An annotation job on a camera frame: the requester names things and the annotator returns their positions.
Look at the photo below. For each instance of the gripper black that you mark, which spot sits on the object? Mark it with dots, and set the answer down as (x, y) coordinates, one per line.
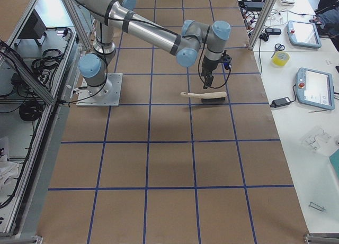
(209, 66)

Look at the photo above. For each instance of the white hand brush black bristles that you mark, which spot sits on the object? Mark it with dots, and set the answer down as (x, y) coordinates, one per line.
(205, 98)

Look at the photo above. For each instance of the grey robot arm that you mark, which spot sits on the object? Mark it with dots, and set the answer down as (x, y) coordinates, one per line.
(197, 42)

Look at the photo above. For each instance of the yellow tape roll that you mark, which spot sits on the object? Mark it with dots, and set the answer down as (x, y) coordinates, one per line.
(280, 58)

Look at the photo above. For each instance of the black power adapter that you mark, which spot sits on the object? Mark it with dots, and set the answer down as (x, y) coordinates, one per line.
(280, 102)

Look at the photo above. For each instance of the blue teach pendant far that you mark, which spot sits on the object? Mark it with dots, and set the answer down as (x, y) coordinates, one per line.
(303, 34)

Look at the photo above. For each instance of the blue teach pendant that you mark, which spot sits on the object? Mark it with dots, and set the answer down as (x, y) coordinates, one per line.
(315, 88)
(303, 34)

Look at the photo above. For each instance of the blue teach pendant near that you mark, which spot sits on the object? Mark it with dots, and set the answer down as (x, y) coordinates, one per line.
(315, 88)

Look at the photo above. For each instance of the clear plastic bag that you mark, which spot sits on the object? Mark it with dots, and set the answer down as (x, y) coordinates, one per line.
(313, 138)

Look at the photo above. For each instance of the teal notebook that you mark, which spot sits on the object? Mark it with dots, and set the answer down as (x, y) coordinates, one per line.
(334, 159)

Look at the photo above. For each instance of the metal clip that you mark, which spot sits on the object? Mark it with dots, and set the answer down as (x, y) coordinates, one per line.
(317, 207)

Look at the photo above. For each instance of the black monitor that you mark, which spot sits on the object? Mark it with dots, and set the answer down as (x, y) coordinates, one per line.
(34, 29)

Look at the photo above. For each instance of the crumpled white cloth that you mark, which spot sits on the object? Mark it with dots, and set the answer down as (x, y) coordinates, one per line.
(9, 169)

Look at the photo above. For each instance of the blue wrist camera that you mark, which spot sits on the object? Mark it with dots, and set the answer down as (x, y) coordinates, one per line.
(226, 60)

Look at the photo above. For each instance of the black handled scissors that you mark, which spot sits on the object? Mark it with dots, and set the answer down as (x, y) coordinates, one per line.
(278, 47)

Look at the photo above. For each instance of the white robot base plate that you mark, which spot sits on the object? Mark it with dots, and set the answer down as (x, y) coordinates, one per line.
(109, 95)

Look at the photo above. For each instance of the aluminium frame post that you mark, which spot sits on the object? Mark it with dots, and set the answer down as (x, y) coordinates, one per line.
(265, 12)

